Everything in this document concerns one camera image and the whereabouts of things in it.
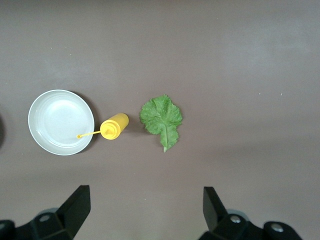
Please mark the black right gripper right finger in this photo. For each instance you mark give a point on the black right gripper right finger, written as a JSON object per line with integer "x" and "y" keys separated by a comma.
{"x": 215, "y": 215}

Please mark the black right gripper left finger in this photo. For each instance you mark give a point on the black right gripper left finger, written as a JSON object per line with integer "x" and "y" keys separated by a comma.
{"x": 72, "y": 212}

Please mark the yellow squeeze bottle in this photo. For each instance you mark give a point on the yellow squeeze bottle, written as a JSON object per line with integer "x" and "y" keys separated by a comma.
{"x": 116, "y": 125}

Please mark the green lettuce leaf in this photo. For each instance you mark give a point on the green lettuce leaf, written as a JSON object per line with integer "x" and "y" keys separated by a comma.
{"x": 160, "y": 115}

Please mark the white round plate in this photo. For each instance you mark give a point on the white round plate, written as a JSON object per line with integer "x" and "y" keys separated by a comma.
{"x": 60, "y": 120}

